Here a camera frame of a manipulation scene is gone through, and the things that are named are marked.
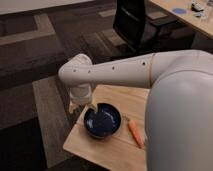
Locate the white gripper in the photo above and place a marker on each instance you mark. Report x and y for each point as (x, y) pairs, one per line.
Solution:
(81, 95)

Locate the dark blue ceramic bowl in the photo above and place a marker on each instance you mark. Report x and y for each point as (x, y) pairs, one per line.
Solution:
(103, 122)

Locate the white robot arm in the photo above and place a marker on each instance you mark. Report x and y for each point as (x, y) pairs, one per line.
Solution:
(179, 110)

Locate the orange carrot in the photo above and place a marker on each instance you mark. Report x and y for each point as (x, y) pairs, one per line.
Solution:
(132, 126)

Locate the small wooden table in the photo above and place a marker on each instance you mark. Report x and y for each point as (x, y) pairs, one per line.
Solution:
(119, 152)

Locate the black office chair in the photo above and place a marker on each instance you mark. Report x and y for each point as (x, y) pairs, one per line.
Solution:
(145, 29)

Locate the blue round disc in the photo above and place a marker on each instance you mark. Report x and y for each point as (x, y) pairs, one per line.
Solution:
(179, 10)

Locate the light wooden desk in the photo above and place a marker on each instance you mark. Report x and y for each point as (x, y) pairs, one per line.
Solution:
(203, 24)

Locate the small blue grey object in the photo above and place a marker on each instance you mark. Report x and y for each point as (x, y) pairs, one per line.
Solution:
(198, 15)

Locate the small grey white object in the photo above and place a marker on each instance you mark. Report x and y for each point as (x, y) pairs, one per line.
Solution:
(196, 7)

